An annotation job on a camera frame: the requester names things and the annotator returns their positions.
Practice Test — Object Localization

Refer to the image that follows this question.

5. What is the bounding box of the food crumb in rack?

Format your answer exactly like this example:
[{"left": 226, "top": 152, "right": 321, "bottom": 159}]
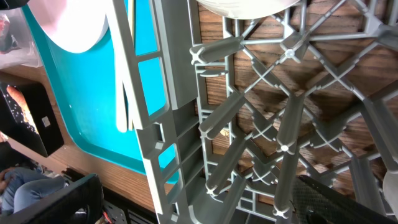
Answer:
[{"left": 220, "top": 129, "right": 229, "bottom": 138}]

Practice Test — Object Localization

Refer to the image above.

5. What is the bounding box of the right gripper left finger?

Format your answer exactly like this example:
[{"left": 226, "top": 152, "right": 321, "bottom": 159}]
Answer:
[{"left": 1, "top": 174, "right": 103, "bottom": 224}]

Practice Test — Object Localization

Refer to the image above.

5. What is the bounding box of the white round plate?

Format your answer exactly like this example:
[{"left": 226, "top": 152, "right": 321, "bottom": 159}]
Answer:
[{"left": 27, "top": 0, "right": 109, "bottom": 54}]

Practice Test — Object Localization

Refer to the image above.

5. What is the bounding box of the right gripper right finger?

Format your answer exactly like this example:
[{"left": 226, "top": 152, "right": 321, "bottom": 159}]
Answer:
[{"left": 292, "top": 175, "right": 395, "bottom": 224}]

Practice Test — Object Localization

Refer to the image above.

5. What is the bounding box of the clear plastic bin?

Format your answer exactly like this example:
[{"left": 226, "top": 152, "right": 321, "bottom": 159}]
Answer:
[{"left": 1, "top": 8, "right": 42, "bottom": 69}]

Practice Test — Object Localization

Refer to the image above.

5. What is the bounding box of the cream bowl with nuts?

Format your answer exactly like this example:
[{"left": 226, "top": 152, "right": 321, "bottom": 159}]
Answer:
[{"left": 197, "top": 0, "right": 299, "bottom": 20}]

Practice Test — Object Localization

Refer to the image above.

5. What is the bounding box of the grey dishwasher rack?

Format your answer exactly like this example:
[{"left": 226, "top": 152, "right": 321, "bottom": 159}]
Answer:
[{"left": 106, "top": 1, "right": 397, "bottom": 223}]

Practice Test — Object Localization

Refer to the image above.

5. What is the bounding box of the red snack wrapper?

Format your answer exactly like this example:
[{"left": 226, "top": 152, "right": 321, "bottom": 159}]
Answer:
[{"left": 1, "top": 13, "right": 13, "bottom": 54}]

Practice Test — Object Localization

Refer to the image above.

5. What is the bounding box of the person in blue jeans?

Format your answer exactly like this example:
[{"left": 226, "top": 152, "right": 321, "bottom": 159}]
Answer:
[{"left": 1, "top": 167, "right": 69, "bottom": 216}]

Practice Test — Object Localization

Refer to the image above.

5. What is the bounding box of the teal plastic tray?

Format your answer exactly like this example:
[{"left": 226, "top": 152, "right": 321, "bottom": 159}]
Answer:
[{"left": 21, "top": 0, "right": 181, "bottom": 185}]

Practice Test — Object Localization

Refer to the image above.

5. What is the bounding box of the white paper cup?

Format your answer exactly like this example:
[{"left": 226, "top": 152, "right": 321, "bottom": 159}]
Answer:
[{"left": 382, "top": 171, "right": 398, "bottom": 217}]

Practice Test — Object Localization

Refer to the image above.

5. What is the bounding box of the black plastic tray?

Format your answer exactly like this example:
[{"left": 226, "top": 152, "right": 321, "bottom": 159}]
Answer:
[{"left": 1, "top": 82, "right": 64, "bottom": 157}]

